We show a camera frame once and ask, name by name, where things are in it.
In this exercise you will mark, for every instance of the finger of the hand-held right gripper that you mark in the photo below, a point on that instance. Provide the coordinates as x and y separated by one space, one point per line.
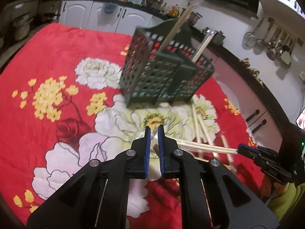
247 150

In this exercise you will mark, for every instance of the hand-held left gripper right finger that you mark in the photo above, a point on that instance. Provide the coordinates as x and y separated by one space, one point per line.
161 148

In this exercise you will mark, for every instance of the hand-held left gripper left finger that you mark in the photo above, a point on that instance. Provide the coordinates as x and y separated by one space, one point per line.
147 145

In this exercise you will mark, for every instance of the wooden chopsticks pair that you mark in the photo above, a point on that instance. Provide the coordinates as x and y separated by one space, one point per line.
196 124
226 148
209 148
177 26
202 46
206 133

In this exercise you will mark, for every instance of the dark green utensil holder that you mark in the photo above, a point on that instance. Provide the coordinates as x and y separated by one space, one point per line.
162 76

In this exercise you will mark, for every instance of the person's right forearm green sleeve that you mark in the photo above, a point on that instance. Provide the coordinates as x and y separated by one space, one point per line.
286 202

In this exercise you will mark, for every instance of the row of hanging kitchen utensils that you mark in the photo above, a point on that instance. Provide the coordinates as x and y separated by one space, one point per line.
271 50

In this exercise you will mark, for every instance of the person's right hand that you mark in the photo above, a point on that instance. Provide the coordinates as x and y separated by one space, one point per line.
265 187

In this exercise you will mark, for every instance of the white base cabinet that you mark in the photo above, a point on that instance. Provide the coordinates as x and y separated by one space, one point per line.
243 95
95 14

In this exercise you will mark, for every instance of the pile of ginger roots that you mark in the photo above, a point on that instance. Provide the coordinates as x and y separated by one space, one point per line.
250 66

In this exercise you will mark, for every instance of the small steel kettle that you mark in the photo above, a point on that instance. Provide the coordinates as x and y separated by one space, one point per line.
206 31

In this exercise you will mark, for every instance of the steel stock pot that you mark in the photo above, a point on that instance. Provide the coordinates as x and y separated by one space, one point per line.
195 18

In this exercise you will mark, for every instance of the red floral blanket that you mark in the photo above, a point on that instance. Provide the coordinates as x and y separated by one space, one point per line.
47 52

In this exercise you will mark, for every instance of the bottle with red label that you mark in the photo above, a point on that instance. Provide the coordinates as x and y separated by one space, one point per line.
174 9

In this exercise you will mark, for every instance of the blue hanging bag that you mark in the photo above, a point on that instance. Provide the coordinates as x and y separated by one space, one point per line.
109 7

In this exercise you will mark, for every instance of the wooden shelf rack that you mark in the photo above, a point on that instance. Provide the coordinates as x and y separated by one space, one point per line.
35 7

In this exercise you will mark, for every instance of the white wall socket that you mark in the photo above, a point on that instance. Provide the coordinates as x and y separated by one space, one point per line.
302 76

